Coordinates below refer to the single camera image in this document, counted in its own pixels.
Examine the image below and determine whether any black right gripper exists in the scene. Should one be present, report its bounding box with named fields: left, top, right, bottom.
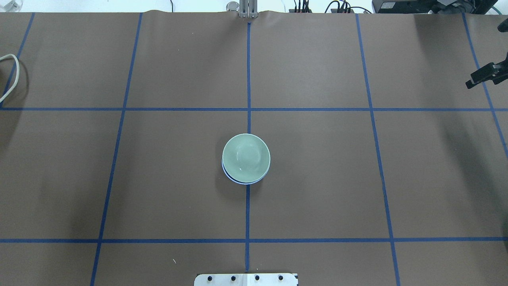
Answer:
left=465, top=57, right=508, bottom=89

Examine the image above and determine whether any green bowl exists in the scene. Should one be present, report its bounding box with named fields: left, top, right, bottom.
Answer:
left=221, top=133, right=271, bottom=182

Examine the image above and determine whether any blue bowl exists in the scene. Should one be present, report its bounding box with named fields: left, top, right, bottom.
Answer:
left=221, top=161, right=269, bottom=186

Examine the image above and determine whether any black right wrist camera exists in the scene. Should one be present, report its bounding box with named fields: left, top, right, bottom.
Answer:
left=497, top=19, right=508, bottom=33

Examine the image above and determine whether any aluminium frame post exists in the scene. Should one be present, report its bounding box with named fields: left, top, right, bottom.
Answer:
left=238, top=0, right=259, bottom=19

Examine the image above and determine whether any white camera stand column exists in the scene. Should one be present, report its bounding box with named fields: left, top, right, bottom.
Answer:
left=194, top=273, right=299, bottom=286

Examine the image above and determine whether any white toaster power cord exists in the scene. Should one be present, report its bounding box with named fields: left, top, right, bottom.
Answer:
left=0, top=54, right=20, bottom=103

